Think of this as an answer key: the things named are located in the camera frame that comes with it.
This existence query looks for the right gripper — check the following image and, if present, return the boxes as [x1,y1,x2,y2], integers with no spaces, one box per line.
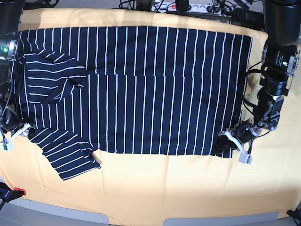
[0,107,36,139]

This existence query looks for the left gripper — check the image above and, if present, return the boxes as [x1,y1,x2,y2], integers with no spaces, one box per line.
[213,119,262,154]

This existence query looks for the navy white striped T-shirt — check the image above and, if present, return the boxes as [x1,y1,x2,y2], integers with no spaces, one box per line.
[15,26,252,180]

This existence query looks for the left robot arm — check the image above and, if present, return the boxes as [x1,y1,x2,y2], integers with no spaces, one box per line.
[213,0,301,154]

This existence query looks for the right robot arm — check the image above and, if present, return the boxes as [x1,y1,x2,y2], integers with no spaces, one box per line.
[0,0,34,137]

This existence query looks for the blue red clamp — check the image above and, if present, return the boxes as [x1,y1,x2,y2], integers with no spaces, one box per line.
[0,182,26,202]

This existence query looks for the grey pad bottom left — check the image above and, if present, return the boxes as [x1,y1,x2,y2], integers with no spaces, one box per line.
[0,203,108,226]

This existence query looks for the grey pad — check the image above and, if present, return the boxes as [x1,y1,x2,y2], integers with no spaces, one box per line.
[0,203,108,226]
[163,211,279,226]

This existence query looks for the grey pad bottom right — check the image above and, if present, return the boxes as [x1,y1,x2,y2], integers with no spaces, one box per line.
[163,211,279,226]

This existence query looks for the black clamp right corner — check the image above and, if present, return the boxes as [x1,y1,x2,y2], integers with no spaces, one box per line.
[286,209,301,226]

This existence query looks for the black power adapter box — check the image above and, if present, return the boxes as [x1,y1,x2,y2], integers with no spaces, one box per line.
[232,8,264,26]

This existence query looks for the black round object top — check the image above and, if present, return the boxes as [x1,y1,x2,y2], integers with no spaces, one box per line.
[175,0,190,13]

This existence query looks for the white power strip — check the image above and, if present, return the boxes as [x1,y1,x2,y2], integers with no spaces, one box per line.
[151,1,220,14]

